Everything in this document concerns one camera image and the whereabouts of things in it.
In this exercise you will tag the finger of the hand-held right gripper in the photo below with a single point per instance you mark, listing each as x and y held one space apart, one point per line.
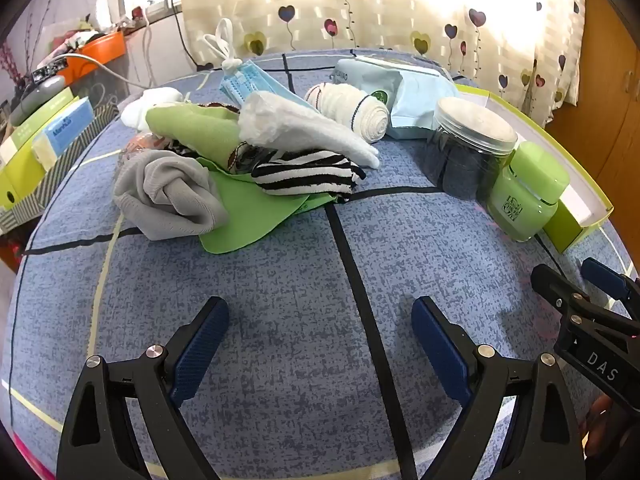
552 285
607 275

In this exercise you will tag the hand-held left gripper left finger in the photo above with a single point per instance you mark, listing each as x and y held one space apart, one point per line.
200 345

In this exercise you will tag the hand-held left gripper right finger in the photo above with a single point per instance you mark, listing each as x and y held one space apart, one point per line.
440 355

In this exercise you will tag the lime green cardboard box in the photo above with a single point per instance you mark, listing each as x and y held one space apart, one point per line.
562 227

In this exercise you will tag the green cloth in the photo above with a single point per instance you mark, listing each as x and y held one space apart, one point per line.
195 127
245 215

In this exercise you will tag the grey knit cloth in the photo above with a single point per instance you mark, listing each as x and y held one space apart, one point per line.
165 195

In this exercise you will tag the brown patterned cloth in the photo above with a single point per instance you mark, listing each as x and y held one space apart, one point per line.
240 157

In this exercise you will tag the small zebra striped cloth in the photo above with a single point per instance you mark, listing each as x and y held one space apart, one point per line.
180 150

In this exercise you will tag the large zebra striped cloth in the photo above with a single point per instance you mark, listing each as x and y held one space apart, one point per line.
305 172

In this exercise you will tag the orange plastic packet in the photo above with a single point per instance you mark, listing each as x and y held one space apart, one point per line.
137 146

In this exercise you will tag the white baby socks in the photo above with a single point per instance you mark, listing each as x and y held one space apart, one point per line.
150 105

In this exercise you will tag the cream sock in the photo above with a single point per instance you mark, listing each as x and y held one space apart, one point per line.
350 110

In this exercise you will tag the bagged blue face masks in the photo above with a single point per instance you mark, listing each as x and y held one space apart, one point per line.
250 82

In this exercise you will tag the person's right hand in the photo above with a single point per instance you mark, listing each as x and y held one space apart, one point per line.
597 417

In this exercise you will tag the green plastic jar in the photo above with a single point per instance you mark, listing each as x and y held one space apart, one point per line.
525 200

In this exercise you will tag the blue checked bedsheet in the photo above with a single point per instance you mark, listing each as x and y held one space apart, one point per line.
300 285

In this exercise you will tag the clear plastic jar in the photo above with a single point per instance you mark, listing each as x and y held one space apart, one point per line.
465 160

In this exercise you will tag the wooden wardrobe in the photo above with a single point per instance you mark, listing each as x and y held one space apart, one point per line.
600 110

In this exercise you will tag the striped storage box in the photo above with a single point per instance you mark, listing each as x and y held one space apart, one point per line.
30 207

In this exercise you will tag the light blue wet wipes pack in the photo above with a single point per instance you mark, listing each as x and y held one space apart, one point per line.
415 95

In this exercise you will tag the lime green file box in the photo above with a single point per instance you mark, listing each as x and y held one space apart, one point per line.
20 180

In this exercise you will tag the blue tissue pack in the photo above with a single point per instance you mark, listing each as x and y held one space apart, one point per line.
65 125

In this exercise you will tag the thin green carton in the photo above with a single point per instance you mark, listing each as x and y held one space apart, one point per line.
30 120

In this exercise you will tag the grey oval device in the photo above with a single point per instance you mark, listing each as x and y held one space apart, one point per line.
40 90

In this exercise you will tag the orange storage bin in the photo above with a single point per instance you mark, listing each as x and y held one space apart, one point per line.
100 50

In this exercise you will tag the heart print curtain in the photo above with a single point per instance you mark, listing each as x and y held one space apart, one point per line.
400 10

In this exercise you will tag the purple decorative branches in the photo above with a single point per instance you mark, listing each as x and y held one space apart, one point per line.
7 60

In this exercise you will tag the white tissue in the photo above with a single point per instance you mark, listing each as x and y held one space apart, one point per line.
104 10

